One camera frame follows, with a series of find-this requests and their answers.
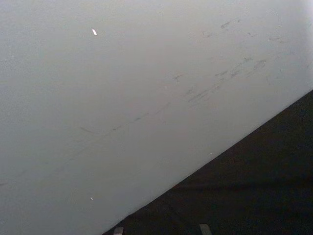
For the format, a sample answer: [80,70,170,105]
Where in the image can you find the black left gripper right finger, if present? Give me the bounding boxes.
[199,223,212,235]

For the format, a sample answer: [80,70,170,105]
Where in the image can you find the black table cloth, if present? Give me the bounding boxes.
[102,89,313,235]

